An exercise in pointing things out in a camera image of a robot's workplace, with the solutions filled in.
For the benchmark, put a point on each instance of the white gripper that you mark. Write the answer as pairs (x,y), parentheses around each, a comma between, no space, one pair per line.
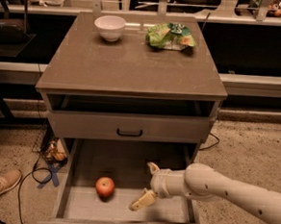
(158,182)

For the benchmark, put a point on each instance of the open grey drawer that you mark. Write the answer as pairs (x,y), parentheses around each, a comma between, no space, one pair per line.
(125,163)

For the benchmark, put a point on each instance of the wire basket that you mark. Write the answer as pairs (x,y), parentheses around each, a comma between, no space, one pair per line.
(49,147)

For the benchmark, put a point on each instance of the blue tape cross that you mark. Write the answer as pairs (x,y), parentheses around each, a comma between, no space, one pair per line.
(52,176)

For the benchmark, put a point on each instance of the closed grey drawer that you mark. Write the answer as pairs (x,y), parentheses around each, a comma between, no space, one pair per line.
(104,125)

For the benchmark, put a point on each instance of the green chip bag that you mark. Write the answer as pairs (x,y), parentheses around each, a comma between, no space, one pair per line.
(170,36)

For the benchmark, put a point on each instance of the black drawer handle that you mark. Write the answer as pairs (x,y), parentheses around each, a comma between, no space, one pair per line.
(124,133)

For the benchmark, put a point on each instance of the white ceramic bowl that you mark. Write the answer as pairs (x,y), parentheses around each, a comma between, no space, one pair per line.
(110,27)

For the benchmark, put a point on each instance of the grey drawer cabinet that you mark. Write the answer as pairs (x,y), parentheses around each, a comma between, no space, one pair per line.
(88,74)

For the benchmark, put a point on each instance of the red apple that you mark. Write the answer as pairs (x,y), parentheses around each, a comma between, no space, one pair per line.
(105,186)

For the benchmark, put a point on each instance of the black chair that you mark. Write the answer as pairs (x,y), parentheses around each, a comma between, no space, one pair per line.
(15,33)

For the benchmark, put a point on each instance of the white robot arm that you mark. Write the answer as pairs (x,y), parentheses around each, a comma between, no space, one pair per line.
(199,182)

